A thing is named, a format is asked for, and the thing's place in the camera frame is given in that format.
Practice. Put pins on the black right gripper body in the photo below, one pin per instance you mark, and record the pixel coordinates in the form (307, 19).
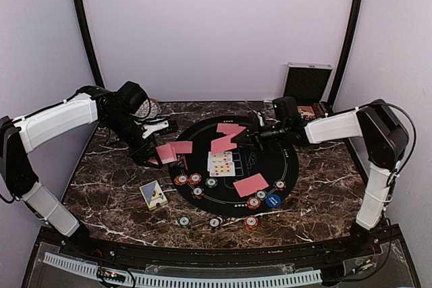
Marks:
(258, 133)

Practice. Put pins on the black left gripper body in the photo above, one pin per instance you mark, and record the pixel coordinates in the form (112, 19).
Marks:
(144, 153)

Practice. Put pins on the red card top mat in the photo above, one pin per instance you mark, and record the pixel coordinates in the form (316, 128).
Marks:
(230, 128)

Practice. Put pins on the red card mat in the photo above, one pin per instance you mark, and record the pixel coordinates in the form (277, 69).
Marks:
(230, 128)
(250, 185)

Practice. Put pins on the red playing card deck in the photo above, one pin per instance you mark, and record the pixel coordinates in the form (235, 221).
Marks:
(166, 153)

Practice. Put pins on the face-up hearts card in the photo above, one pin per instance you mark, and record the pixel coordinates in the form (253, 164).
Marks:
(226, 169)

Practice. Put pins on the blue small blind button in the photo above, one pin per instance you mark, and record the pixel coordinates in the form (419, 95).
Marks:
(273, 201)

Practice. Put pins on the green poker chip stack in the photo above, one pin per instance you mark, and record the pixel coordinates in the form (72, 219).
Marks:
(184, 222)

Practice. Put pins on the red poker chip stack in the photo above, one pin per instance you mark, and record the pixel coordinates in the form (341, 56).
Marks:
(251, 223)

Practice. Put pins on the brown poker chip stack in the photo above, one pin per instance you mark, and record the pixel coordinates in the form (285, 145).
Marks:
(215, 222)

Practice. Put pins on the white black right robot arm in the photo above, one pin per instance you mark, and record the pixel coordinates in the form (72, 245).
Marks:
(383, 133)

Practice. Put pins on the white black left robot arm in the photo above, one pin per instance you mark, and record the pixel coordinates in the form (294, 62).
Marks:
(21, 136)

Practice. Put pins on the floral patterned ceramic bowl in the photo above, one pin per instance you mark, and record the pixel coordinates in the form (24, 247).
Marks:
(149, 109)

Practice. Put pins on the round black poker mat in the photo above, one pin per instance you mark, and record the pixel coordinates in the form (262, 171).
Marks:
(278, 161)

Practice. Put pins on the aluminium poker chip case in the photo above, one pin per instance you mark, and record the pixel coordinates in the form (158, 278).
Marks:
(306, 83)

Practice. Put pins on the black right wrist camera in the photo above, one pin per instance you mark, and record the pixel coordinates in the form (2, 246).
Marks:
(286, 111)

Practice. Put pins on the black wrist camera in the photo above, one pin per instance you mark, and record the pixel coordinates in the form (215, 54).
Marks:
(286, 111)
(132, 96)

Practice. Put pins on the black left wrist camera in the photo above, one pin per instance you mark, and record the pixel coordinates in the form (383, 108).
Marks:
(132, 96)

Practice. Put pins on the black front table rail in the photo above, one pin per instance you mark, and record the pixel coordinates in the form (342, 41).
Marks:
(325, 253)

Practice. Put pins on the white slotted cable duct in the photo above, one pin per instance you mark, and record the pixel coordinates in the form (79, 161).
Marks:
(181, 278)

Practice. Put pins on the right black frame post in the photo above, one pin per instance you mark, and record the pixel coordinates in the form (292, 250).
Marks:
(345, 52)

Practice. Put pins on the black frame post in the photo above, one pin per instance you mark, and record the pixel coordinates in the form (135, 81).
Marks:
(88, 44)
(345, 52)

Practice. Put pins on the left black frame post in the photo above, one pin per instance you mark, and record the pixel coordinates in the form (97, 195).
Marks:
(88, 44)

